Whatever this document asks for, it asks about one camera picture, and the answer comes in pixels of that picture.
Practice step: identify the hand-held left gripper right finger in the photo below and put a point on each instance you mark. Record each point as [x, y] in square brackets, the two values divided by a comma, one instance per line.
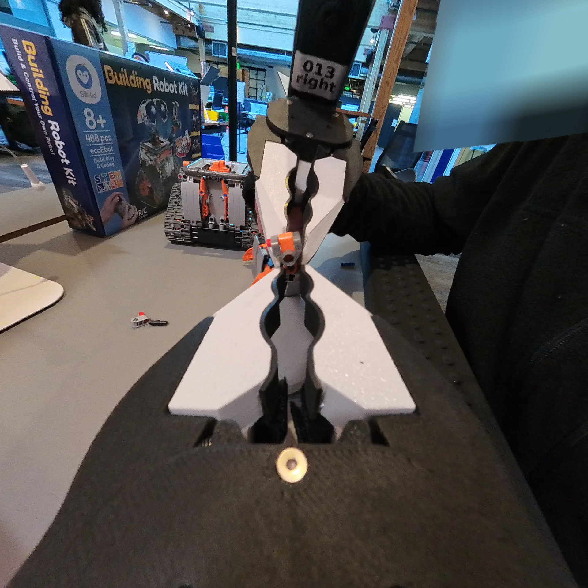
[363, 367]

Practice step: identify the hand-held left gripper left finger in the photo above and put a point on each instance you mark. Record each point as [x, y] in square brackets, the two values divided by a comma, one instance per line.
[225, 367]

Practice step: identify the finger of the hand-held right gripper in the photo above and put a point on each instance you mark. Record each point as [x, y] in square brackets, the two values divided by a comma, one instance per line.
[271, 183]
[330, 193]

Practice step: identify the dark grey connector piece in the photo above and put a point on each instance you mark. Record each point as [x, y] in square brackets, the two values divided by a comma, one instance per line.
[275, 242]

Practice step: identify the orange connector piece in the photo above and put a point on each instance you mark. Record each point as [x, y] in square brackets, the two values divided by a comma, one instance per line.
[287, 243]

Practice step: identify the person's right forearm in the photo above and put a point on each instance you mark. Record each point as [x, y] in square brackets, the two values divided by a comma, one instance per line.
[395, 216]

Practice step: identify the black tracked brick robot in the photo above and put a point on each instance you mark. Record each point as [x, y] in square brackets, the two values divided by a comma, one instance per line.
[211, 206]

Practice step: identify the blue storage crate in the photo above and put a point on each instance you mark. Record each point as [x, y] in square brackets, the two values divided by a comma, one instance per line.
[212, 146]

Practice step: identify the black perforated board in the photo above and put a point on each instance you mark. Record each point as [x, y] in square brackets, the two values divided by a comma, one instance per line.
[404, 298]

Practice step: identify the grey and orange brick model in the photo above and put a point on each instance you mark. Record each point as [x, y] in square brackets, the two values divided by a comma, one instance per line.
[259, 271]

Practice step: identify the yellow bin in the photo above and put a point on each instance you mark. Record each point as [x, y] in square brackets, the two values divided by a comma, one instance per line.
[215, 114]

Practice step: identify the small white connector assembly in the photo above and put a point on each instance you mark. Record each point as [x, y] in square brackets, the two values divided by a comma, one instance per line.
[140, 319]

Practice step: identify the blue printed cardboard box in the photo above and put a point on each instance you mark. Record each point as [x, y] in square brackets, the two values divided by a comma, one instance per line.
[92, 138]

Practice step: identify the white stand peg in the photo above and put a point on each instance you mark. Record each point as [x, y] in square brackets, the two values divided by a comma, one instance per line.
[33, 177]

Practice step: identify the wooden post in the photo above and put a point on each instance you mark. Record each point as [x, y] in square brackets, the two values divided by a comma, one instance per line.
[390, 78]

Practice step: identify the black metal post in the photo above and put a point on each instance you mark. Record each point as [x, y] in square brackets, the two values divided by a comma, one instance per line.
[232, 78]

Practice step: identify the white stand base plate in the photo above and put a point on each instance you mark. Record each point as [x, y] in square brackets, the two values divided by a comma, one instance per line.
[23, 294]

